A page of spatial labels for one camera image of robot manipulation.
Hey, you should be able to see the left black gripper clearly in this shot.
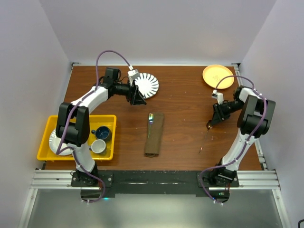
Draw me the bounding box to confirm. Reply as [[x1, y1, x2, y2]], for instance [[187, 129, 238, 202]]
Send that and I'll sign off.
[[114, 79, 146, 105]]

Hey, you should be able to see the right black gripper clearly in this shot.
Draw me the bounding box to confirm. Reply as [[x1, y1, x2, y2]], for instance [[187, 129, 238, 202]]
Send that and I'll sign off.
[[210, 99, 244, 125]]

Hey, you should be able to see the copper spoon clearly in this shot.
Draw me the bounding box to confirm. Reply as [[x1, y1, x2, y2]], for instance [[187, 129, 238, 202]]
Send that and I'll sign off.
[[199, 120, 212, 154]]

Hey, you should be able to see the iridescent fork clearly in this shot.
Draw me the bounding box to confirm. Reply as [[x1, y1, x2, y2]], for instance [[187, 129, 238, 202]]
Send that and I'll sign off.
[[147, 113, 154, 138]]

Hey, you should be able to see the brown cloth napkin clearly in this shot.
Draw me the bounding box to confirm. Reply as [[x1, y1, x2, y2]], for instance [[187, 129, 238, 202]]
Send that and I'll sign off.
[[144, 112, 164, 158]]

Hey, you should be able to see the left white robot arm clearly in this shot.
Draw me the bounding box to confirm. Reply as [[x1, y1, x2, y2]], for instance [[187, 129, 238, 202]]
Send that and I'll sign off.
[[56, 67, 146, 186]]

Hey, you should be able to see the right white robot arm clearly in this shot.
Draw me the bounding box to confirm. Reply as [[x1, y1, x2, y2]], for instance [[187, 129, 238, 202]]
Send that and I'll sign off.
[[207, 86, 276, 187]]

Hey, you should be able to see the white blue striped plate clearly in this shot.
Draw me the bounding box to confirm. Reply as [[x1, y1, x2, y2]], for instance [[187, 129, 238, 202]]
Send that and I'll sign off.
[[135, 73, 160, 99]]

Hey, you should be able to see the orange plate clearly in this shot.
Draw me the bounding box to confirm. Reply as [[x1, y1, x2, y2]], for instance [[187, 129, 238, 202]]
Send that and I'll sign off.
[[202, 65, 234, 89]]

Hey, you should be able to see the dark blue mug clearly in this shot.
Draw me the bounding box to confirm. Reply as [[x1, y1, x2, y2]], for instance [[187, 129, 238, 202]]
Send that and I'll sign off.
[[91, 126, 112, 143]]

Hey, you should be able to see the white grey mug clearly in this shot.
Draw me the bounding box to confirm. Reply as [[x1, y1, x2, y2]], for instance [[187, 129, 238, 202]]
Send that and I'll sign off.
[[89, 139, 107, 154]]

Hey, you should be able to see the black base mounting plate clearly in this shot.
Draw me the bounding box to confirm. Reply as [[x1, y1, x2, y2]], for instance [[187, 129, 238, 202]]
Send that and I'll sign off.
[[70, 170, 239, 199]]

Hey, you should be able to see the white paper plate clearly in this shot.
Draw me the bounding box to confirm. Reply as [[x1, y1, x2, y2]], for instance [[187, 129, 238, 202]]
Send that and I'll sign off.
[[49, 129, 72, 156]]

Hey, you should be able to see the yellow plastic bin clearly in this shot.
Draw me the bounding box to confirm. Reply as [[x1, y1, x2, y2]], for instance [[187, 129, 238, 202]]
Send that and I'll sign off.
[[37, 115, 116, 161]]

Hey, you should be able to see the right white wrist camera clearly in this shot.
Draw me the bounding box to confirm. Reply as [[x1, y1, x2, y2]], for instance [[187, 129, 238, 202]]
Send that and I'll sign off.
[[211, 89, 224, 105]]

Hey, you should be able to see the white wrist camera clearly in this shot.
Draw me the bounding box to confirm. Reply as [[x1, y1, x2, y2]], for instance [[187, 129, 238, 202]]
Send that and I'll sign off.
[[127, 69, 140, 85], [211, 89, 224, 105]]

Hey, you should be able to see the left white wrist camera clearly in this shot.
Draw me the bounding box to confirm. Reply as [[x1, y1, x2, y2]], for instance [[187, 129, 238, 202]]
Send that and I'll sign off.
[[127, 69, 140, 85]]

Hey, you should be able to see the aluminium frame rail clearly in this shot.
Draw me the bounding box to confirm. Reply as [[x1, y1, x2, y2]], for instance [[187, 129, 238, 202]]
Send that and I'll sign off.
[[30, 170, 280, 190]]

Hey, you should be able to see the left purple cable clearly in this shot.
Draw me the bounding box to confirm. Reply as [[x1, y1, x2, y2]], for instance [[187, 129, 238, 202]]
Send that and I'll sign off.
[[57, 49, 133, 204]]

